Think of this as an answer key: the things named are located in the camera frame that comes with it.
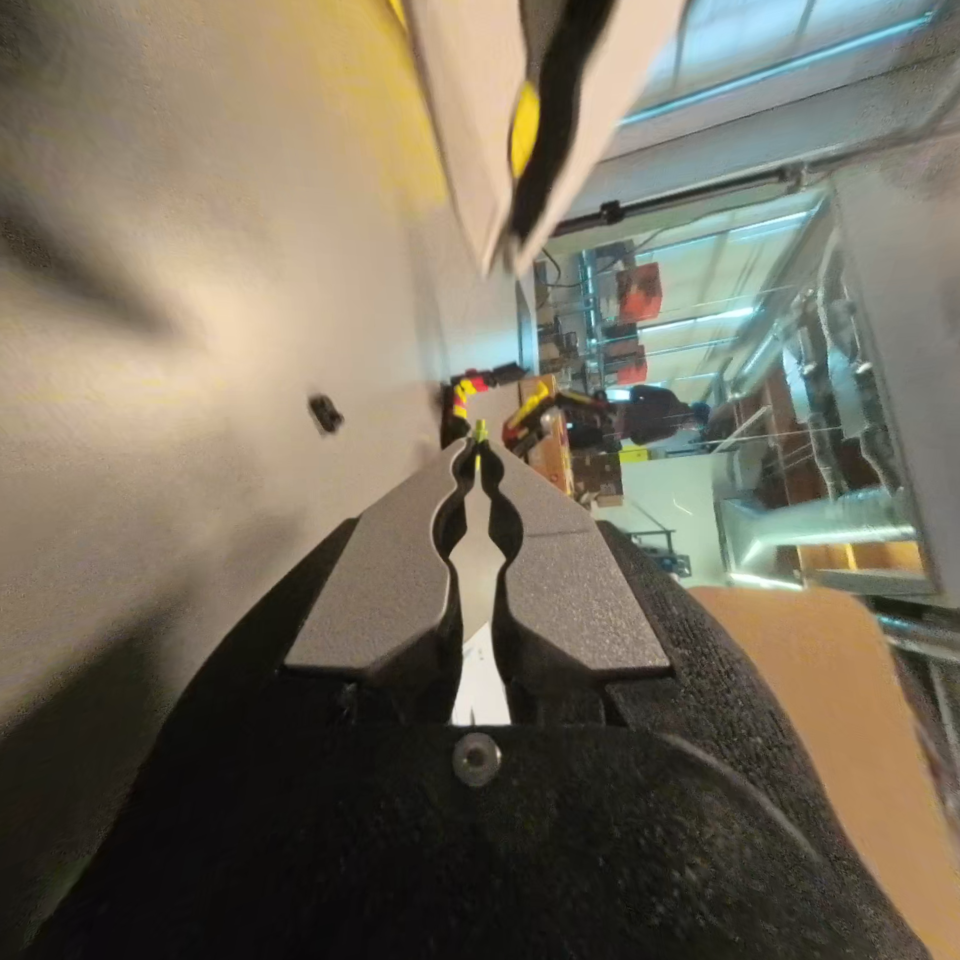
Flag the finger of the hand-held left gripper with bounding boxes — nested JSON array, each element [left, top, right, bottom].
[[403, 0, 530, 277], [510, 0, 687, 280]]

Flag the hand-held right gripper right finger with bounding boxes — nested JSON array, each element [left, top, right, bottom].
[[478, 442, 672, 723]]

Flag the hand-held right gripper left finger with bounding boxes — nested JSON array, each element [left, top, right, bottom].
[[283, 438, 474, 723]]

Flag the yellow plastic bin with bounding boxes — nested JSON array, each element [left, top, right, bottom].
[[386, 0, 543, 180]]

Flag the black red yellow lego model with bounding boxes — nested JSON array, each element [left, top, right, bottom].
[[438, 362, 610, 460]]

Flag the orange cardboard lego box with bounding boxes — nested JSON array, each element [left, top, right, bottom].
[[517, 375, 575, 500]]

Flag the stack of cardboard boxes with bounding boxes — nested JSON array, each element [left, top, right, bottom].
[[573, 450, 624, 507]]

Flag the black stand pole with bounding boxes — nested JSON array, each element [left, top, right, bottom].
[[555, 168, 807, 230]]

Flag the open instruction booklet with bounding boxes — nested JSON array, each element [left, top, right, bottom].
[[451, 621, 513, 726]]

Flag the metal shelf rack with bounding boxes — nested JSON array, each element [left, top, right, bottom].
[[536, 247, 661, 391]]

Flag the wooden board on white stand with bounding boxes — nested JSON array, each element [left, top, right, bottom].
[[686, 585, 960, 960]]

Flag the silver ventilation duct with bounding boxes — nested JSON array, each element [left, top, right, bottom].
[[716, 487, 920, 582]]

